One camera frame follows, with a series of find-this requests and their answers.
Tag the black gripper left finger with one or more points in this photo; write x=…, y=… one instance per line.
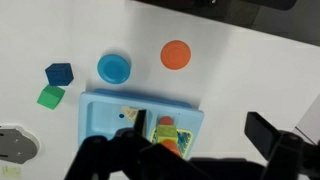
x=140, y=123

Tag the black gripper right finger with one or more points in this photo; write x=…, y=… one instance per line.
x=261, y=133

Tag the green cube block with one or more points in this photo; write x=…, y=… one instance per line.
x=51, y=96

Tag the cream sticker in sink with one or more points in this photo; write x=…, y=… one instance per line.
x=129, y=112

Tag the green yellow toy block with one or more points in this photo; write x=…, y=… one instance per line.
x=166, y=132

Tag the light blue toy sink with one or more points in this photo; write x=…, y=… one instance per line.
x=100, y=114

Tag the dark blue cube block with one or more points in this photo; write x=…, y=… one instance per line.
x=59, y=74

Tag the orange toy cup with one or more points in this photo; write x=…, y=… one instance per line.
x=165, y=120

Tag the yellow patterned dish rack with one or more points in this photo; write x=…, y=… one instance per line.
x=182, y=147

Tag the blue toy bowl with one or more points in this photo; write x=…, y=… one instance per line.
x=113, y=69

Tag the orange toy plate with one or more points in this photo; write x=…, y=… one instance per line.
x=175, y=55

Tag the grey metal mounting plate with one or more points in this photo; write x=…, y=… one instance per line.
x=17, y=145

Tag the pale yellow sticky note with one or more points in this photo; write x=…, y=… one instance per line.
x=10, y=172

